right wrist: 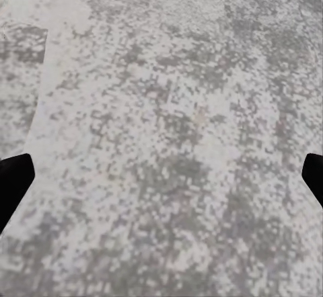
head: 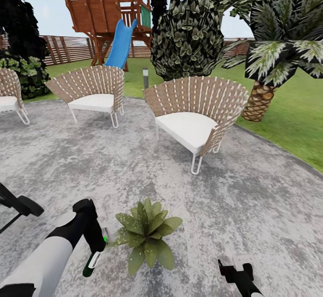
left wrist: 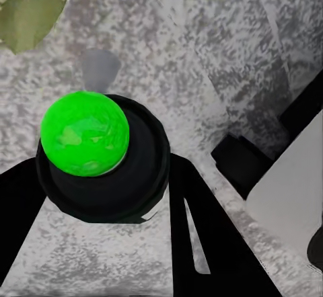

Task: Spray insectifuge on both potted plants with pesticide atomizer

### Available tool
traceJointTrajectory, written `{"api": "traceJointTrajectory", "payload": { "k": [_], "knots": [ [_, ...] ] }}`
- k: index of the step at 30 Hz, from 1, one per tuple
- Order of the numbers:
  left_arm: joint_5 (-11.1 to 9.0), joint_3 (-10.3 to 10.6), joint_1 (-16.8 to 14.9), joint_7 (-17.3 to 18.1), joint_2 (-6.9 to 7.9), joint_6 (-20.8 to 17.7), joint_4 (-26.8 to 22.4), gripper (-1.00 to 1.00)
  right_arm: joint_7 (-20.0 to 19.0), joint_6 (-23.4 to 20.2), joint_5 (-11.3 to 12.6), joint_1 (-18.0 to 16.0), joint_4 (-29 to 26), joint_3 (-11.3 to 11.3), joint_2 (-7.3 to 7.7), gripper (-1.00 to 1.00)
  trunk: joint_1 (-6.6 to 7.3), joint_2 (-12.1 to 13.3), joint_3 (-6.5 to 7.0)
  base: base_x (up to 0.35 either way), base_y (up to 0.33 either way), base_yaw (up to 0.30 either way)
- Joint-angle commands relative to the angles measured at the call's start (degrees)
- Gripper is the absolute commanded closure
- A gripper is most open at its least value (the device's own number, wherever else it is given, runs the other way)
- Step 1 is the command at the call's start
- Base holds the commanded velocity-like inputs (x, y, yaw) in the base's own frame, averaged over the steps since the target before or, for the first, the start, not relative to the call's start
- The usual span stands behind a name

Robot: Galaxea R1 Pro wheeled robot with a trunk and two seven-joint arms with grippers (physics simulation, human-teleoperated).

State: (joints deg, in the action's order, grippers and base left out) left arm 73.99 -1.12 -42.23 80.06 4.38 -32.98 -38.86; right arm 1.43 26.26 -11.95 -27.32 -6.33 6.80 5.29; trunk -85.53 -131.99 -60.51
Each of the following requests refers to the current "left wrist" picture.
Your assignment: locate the insectifuge atomizer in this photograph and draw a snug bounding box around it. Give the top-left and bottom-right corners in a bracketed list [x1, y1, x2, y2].
[36, 48, 170, 224]

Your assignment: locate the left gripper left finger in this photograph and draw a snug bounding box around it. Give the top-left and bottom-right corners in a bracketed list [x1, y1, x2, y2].
[0, 157, 47, 287]

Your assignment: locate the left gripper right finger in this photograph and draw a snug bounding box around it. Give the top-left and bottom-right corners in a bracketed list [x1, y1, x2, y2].
[168, 153, 282, 297]

